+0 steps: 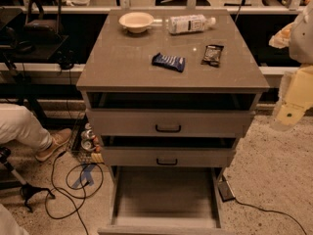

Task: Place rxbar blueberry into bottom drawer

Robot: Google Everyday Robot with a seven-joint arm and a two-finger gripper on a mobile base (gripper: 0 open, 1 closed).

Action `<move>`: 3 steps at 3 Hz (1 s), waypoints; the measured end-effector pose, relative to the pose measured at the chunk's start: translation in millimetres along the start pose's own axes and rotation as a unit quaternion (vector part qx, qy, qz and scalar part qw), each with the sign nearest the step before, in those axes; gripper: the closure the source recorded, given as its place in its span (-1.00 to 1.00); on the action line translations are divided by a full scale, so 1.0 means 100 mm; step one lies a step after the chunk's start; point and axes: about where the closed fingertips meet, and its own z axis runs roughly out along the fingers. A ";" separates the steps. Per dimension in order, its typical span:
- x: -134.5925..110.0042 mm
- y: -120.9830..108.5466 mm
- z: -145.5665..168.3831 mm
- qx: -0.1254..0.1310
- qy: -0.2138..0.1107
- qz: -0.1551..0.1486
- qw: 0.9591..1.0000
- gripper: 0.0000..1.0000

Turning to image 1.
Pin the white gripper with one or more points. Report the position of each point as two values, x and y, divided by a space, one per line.
302 39

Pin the blue rxbar blueberry wrapper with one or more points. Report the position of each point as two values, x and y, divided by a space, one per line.
173 63

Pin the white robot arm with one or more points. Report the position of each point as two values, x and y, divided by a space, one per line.
298 37

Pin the grey drawer cabinet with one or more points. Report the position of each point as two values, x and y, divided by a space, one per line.
119 75

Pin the open bottom drawer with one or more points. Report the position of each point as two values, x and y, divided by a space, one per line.
165 201

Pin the black snack packet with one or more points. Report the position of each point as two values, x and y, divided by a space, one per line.
212 55

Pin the black foot pedal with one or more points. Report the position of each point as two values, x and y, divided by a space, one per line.
225 191

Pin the clear plastic water bottle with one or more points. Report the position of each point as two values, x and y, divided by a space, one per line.
190 24

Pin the white ceramic bowl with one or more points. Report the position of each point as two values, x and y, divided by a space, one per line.
136 22

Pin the blue tape mark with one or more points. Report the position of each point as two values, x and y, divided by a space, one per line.
85 177

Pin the black headphones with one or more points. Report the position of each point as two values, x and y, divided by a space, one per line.
65 60

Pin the tan shoe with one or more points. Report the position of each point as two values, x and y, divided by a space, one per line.
59 139

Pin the black bag on table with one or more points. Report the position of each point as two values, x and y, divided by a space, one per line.
39 28

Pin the person leg white trousers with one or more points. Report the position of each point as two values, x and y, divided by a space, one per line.
19 123

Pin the black tripod stand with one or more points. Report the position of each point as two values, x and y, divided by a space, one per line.
27 191

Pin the middle drawer with handle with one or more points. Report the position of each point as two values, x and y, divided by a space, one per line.
168 157

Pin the drawer with handle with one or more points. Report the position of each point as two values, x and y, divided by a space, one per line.
169 123
168 157

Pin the top drawer with handle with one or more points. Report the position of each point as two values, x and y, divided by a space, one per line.
169 123

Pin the wire basket with cans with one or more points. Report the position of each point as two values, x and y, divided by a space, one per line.
84 144

